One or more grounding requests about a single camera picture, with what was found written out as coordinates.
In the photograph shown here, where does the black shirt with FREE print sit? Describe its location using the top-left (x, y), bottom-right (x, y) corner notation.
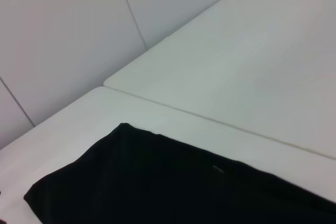
top-left (23, 122), bottom-right (336, 224)

